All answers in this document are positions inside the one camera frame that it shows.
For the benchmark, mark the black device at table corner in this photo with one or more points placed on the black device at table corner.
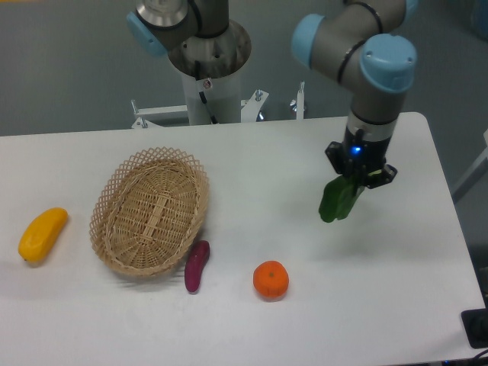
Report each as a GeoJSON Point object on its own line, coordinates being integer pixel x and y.
{"type": "Point", "coordinates": [475, 326]}

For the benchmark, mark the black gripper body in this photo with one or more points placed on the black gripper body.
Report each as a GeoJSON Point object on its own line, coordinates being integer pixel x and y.
{"type": "Point", "coordinates": [364, 154]}

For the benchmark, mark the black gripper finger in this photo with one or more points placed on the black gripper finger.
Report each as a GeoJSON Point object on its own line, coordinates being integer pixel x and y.
{"type": "Point", "coordinates": [378, 178]}
{"type": "Point", "coordinates": [336, 154]}

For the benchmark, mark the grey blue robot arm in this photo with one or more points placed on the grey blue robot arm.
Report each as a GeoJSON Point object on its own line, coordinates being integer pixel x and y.
{"type": "Point", "coordinates": [356, 49]}

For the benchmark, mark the orange tangerine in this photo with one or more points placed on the orange tangerine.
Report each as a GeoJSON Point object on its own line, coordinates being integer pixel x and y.
{"type": "Point", "coordinates": [271, 280]}

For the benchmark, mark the purple sweet potato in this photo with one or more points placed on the purple sweet potato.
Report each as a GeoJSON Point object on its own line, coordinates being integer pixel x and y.
{"type": "Point", "coordinates": [194, 266]}

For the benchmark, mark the white frame at right edge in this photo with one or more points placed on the white frame at right edge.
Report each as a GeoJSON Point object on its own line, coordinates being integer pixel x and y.
{"type": "Point", "coordinates": [476, 170]}

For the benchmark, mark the woven wicker basket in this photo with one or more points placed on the woven wicker basket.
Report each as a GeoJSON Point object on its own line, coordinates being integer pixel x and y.
{"type": "Point", "coordinates": [150, 212]}

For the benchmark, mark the yellow mango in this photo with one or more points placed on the yellow mango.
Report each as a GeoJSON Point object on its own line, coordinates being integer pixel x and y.
{"type": "Point", "coordinates": [41, 234]}

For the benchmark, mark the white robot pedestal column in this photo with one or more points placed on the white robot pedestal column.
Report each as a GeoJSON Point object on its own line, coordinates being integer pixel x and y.
{"type": "Point", "coordinates": [213, 100]}

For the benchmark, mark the white metal base frame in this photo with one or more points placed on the white metal base frame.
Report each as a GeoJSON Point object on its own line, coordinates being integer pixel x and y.
{"type": "Point", "coordinates": [251, 110]}

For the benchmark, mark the green bok choy vegetable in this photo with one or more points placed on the green bok choy vegetable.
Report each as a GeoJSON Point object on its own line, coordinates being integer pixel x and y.
{"type": "Point", "coordinates": [339, 197]}

